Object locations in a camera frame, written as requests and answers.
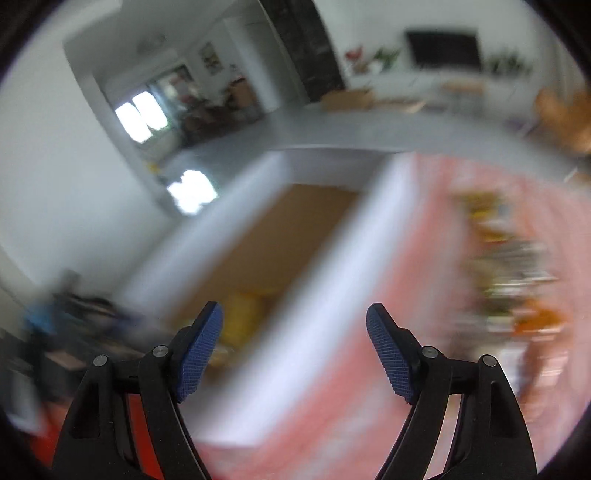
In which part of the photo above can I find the striped orange grey tablecloth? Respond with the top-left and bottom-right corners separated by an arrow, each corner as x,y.
198,152 -> 591,480

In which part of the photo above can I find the orange lounge chair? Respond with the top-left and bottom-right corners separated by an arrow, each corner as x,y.
533,88 -> 591,154

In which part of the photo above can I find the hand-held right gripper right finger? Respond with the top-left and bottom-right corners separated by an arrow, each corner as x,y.
366,302 -> 539,480

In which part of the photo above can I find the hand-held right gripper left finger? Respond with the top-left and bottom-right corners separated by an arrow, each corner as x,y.
52,301 -> 225,480

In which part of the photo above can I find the white television cabinet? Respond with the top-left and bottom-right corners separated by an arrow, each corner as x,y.
351,69 -> 546,108

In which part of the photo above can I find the wooden bench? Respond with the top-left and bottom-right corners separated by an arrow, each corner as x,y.
441,78 -> 485,96

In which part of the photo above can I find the red flower vase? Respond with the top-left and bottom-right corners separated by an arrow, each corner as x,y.
345,45 -> 366,75

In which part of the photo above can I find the white cardboard box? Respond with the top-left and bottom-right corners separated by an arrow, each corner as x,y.
117,150 -> 419,450

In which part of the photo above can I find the framed wall picture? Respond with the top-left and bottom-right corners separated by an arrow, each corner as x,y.
200,41 -> 221,75

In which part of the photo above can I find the pile of assorted snack packets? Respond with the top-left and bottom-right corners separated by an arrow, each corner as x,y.
452,189 -> 573,370

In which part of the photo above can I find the dark blurred object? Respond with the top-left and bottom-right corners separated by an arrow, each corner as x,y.
23,270 -> 155,356

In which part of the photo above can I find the black flat television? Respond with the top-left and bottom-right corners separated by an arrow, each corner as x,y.
405,29 -> 484,71

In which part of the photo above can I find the dark tall display cabinet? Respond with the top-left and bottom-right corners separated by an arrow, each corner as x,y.
262,0 -> 348,105

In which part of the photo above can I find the yellow snack bag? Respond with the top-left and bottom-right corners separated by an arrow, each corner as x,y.
216,290 -> 279,366

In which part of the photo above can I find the large green potted plant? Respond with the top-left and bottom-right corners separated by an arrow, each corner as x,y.
488,47 -> 533,75

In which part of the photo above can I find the green leafy potted plant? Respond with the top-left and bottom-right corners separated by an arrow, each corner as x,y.
373,46 -> 403,71

